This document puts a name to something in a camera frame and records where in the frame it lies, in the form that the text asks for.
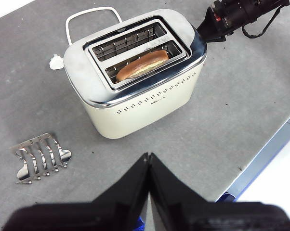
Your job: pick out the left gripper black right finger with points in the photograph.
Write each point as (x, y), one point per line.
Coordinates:
(183, 214)

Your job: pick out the cream toaster with chrome top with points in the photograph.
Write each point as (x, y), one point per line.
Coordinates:
(145, 108)

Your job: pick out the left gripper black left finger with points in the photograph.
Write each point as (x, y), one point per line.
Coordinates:
(116, 214)

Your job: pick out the silver metal toast rack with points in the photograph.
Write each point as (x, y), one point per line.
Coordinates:
(42, 156)

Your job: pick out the brown toasted bread slice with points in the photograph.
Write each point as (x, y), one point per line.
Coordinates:
(142, 66)

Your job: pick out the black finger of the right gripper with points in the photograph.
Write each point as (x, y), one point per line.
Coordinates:
(208, 27)

